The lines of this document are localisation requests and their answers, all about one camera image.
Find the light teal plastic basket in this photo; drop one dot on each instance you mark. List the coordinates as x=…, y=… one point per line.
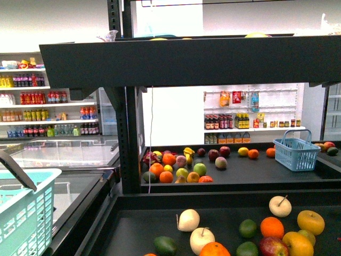
x=27, y=215

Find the black fruit display shelf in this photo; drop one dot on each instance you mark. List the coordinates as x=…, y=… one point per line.
x=135, y=213

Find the far lemon on tray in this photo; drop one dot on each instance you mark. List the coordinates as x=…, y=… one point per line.
x=243, y=151

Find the far orange beside lemon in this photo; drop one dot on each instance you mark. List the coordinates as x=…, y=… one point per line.
x=253, y=154

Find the white sauce shelf unit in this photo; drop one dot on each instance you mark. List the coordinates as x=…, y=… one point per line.
x=252, y=112

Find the white drinks shelf unit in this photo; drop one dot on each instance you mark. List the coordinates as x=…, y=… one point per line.
x=31, y=108

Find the far dark red apple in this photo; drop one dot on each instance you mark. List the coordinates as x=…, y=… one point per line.
x=213, y=154

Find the far green apple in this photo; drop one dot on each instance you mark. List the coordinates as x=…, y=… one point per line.
x=200, y=169

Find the far peach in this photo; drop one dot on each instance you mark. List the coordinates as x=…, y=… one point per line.
x=221, y=163

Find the glass top freezer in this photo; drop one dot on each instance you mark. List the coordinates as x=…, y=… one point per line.
x=90, y=171

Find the white pear left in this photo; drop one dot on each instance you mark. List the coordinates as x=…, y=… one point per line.
x=188, y=220

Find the far orange near basket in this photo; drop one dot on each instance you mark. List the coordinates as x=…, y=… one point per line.
x=270, y=152

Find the white pear front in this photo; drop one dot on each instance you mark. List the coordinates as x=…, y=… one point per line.
x=199, y=238

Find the dark green avocado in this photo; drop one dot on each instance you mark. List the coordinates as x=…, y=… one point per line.
x=165, y=246

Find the blue plastic basket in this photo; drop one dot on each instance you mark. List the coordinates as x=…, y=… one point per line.
x=296, y=154

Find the green lime upper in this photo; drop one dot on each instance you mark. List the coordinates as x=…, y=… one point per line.
x=248, y=228

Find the green lime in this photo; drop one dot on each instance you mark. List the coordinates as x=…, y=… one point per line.
x=248, y=228
x=247, y=249

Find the large orange front left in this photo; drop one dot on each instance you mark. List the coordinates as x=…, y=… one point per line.
x=214, y=249

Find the white pear with stem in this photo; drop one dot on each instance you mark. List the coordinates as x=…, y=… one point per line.
x=280, y=206

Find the orange near yellow apples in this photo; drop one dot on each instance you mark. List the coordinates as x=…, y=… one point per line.
x=272, y=227

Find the green lime lower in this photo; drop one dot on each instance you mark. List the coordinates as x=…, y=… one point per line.
x=247, y=249

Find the red apple front tray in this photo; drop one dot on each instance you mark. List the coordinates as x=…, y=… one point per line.
x=270, y=246

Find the yellow apple right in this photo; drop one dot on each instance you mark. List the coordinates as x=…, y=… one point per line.
x=311, y=221

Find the yellow orange apple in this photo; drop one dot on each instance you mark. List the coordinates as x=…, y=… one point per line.
x=298, y=244

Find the small yellow-green fruit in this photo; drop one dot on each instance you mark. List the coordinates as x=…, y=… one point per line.
x=309, y=235

